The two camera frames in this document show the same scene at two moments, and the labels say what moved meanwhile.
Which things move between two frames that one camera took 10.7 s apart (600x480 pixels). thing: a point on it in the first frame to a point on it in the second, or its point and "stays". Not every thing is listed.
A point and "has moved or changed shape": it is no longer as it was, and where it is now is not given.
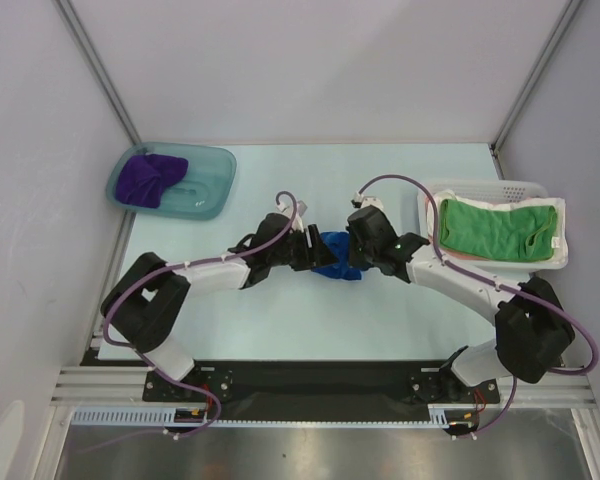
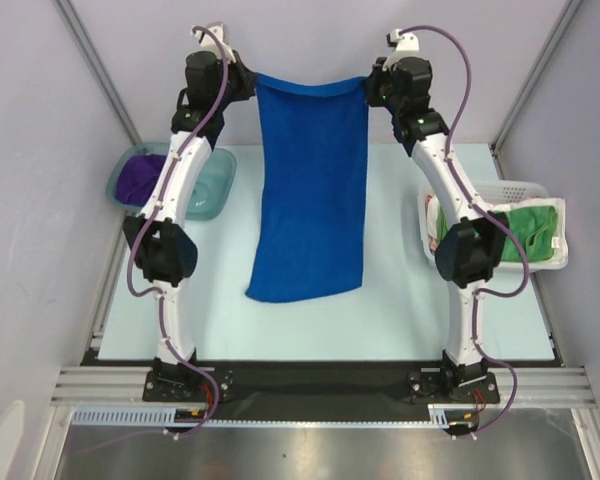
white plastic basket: [492, 191] stays
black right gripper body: [359, 248] to [375, 84]
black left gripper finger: [318, 260] to [243, 93]
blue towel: [339, 243] has moved or changed shape
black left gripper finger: [323, 252] to [245, 76]
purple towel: [140, 179] stays
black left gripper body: [293, 251] to [233, 80]
